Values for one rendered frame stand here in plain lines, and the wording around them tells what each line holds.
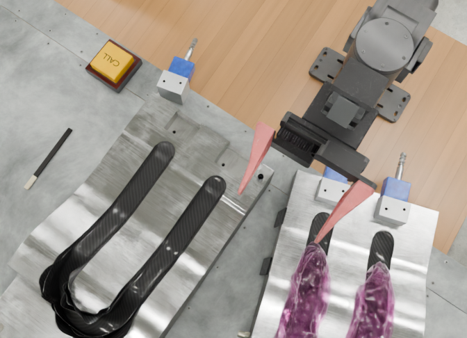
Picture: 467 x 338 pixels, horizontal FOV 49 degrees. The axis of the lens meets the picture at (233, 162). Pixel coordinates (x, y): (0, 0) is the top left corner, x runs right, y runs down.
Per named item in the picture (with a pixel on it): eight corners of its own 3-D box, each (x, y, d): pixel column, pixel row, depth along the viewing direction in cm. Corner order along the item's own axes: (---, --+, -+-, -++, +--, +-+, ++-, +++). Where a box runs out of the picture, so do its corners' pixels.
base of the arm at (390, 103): (408, 110, 93) (425, 80, 95) (313, 55, 96) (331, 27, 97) (394, 124, 101) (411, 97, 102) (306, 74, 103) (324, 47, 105)
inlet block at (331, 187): (330, 136, 97) (336, 127, 92) (356, 144, 96) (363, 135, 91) (312, 202, 94) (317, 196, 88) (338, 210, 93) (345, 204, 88)
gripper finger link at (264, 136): (280, 213, 52) (326, 138, 54) (221, 176, 53) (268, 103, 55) (274, 222, 58) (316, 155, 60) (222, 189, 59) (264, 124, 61)
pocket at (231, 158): (228, 147, 93) (228, 140, 90) (253, 163, 93) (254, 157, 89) (214, 167, 92) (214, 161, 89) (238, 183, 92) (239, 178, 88)
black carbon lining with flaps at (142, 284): (161, 139, 92) (154, 121, 83) (235, 189, 90) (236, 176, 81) (35, 306, 84) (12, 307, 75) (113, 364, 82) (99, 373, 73)
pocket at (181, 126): (180, 115, 95) (178, 108, 91) (203, 131, 94) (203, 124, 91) (165, 134, 94) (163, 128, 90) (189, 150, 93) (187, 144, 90)
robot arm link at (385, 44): (414, 92, 48) (470, -4, 51) (334, 46, 49) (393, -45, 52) (379, 129, 60) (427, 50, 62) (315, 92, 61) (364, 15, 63)
